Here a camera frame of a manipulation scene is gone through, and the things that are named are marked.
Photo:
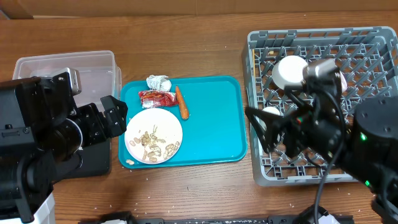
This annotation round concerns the white tissue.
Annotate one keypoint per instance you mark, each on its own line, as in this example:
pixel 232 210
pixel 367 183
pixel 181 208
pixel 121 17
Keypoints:
pixel 159 83

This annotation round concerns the grey dish rack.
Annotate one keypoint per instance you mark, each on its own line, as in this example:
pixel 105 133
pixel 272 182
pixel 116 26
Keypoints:
pixel 366 55

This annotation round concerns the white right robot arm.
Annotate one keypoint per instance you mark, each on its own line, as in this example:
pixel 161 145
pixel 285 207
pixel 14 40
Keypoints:
pixel 366 150

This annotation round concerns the peanut shell on tray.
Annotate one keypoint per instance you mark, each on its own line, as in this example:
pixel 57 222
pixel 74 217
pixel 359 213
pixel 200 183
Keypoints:
pixel 130 162

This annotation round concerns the orange carrot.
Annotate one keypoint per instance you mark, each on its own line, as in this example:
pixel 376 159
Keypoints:
pixel 184 112

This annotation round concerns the red snack wrapper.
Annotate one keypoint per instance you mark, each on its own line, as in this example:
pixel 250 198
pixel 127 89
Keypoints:
pixel 155 99

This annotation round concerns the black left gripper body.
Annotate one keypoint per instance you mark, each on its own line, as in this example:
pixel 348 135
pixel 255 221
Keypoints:
pixel 92 128

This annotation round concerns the white cup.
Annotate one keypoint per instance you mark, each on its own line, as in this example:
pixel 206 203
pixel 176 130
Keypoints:
pixel 270 110

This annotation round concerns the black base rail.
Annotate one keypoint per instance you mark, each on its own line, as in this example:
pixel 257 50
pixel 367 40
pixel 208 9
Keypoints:
pixel 127 218

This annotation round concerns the teal plastic tray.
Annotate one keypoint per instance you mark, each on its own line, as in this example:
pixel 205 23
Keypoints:
pixel 215 131

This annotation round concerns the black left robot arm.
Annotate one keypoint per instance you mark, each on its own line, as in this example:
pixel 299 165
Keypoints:
pixel 45 138

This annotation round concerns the large white plate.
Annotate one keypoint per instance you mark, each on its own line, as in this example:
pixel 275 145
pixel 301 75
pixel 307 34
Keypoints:
pixel 153 136

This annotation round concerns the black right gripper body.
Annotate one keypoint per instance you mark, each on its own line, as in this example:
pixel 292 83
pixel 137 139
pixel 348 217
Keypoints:
pixel 309 130

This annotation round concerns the white bowl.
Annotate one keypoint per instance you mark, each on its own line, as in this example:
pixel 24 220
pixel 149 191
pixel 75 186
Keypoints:
pixel 288 71

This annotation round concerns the wooden chopstick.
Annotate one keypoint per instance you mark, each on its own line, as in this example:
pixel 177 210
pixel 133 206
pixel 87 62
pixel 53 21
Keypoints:
pixel 254 63

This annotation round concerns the black bin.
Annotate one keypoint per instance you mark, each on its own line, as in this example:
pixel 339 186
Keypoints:
pixel 91 161

